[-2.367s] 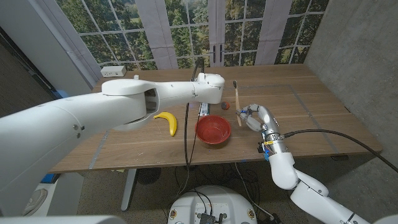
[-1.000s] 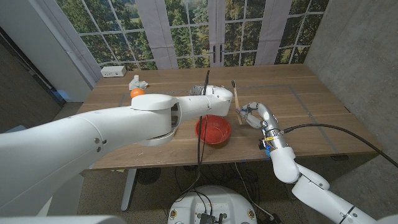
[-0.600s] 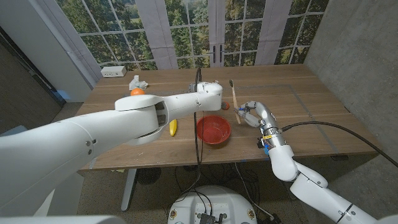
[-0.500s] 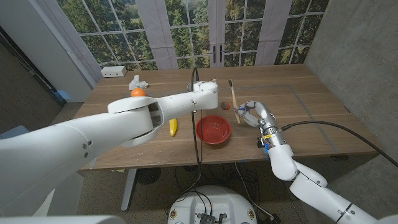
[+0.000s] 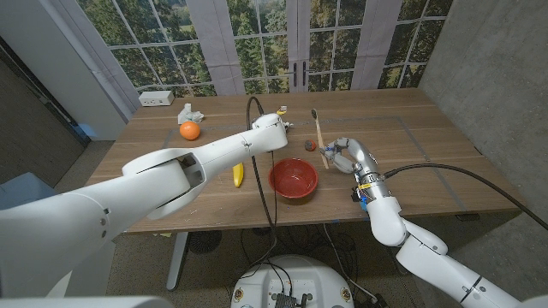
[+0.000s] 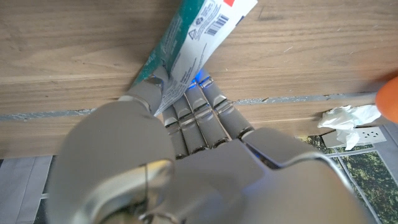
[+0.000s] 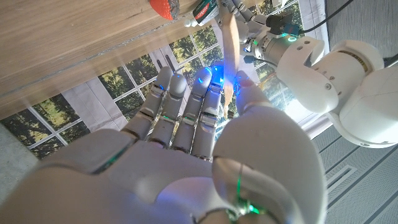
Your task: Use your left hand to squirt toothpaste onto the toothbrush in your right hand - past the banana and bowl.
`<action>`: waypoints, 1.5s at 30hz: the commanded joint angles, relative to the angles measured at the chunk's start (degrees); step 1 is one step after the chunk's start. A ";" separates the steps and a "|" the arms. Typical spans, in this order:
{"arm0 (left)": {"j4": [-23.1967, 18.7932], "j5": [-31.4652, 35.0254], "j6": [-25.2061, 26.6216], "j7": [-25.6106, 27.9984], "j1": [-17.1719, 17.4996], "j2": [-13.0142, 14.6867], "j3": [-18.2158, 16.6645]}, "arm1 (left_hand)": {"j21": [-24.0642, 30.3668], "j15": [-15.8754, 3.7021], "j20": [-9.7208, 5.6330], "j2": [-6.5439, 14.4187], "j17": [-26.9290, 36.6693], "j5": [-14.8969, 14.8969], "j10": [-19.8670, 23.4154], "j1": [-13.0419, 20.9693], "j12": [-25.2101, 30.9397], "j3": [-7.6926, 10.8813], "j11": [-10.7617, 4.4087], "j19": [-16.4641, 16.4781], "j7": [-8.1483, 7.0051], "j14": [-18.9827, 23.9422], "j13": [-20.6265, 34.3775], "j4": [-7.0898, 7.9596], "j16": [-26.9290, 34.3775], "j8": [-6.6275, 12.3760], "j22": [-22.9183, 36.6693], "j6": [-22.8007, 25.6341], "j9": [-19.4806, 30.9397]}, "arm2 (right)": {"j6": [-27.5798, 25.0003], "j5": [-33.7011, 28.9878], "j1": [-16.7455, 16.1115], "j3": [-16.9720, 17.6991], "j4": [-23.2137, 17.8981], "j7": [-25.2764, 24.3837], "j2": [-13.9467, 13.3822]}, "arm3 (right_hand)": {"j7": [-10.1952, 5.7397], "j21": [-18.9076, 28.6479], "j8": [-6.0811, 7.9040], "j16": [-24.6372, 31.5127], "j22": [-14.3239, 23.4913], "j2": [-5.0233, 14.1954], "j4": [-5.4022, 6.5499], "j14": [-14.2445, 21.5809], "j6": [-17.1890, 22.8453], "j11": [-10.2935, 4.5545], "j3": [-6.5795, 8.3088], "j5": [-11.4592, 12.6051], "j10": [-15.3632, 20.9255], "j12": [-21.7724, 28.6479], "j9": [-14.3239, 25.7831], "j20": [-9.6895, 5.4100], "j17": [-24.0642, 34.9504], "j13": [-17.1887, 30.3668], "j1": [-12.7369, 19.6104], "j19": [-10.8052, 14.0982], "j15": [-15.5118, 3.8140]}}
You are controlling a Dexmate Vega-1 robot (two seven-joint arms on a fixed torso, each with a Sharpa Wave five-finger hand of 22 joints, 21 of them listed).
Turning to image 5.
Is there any wooden toothbrush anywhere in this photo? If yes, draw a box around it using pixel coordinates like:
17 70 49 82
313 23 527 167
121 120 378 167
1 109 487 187
311 108 331 170

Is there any white table leg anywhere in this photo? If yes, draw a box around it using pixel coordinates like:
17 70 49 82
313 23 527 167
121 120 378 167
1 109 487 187
165 231 189 292

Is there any black round disc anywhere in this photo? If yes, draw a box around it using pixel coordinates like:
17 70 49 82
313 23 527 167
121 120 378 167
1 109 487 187
188 230 223 256

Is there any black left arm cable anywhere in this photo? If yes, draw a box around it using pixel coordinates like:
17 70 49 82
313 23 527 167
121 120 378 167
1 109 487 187
239 96 279 275

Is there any printed window backdrop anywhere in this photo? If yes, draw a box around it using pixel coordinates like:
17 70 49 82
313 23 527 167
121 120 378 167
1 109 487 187
76 0 455 98

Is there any red bowl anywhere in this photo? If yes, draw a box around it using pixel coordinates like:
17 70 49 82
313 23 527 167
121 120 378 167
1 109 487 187
268 157 319 199

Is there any yellow banana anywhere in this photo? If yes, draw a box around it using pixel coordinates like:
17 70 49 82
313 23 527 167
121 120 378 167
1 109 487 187
232 161 245 188

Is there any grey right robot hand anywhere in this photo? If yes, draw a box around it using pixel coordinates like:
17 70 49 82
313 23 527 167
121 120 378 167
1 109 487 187
319 137 380 177

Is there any orange fruit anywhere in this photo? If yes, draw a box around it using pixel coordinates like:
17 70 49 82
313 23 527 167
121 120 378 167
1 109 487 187
179 121 201 141

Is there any crumpled white tissue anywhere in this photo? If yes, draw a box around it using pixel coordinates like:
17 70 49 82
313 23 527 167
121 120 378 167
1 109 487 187
177 103 205 125

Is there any white partition panel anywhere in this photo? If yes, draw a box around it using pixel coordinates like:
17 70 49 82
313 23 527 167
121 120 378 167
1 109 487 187
0 0 142 141

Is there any white robot torso base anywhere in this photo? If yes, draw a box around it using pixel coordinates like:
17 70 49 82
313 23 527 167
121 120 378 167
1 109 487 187
230 255 355 308

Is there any white power strip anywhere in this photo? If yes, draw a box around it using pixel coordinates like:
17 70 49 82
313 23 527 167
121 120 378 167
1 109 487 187
138 90 176 107

